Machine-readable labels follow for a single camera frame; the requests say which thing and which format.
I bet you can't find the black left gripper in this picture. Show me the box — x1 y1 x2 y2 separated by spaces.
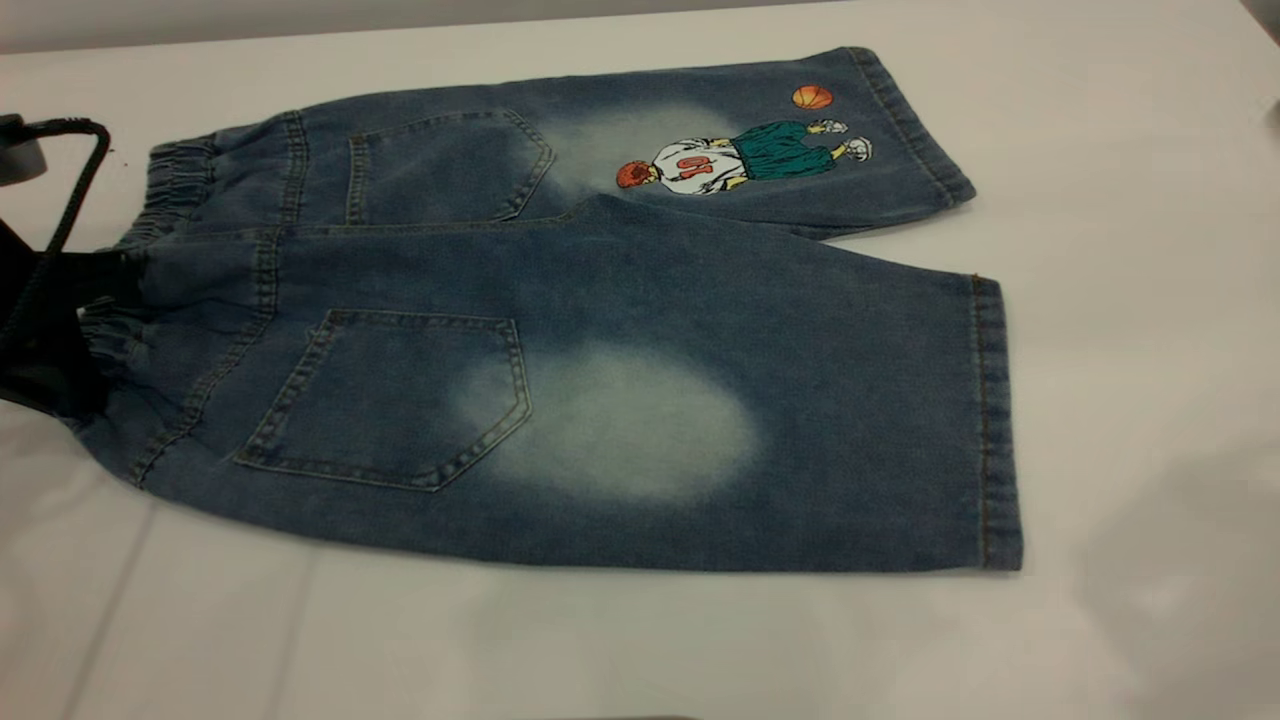
0 222 143 419

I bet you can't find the black braided cable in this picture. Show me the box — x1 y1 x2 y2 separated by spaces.
18 117 112 257

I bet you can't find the blue denim shorts basketball print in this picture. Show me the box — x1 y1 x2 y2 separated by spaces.
72 46 1024 574

